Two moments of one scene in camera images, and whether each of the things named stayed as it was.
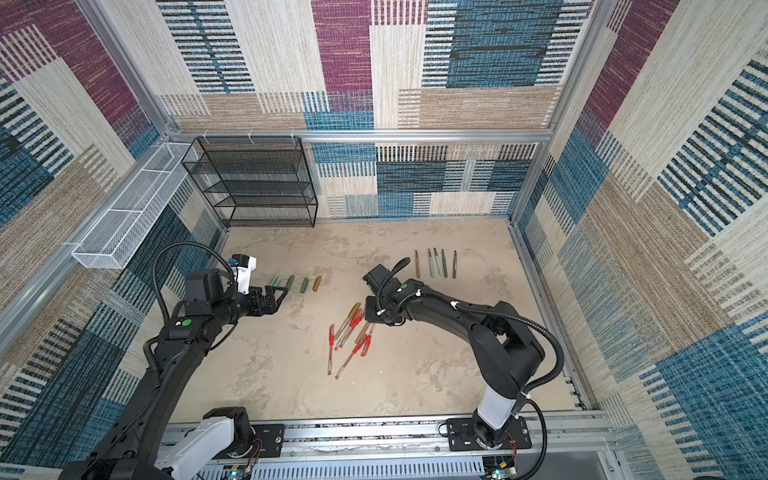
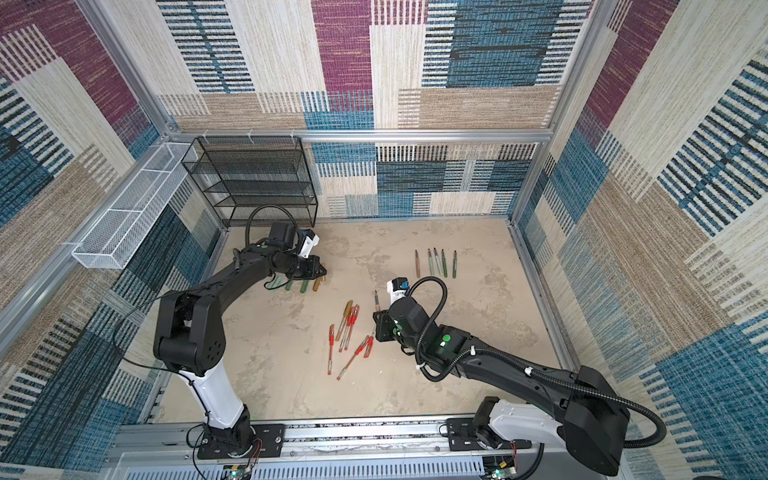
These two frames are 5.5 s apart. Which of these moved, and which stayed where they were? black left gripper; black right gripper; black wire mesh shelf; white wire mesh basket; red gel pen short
Moved: black left gripper; black right gripper
Stayed: red gel pen short; black wire mesh shelf; white wire mesh basket
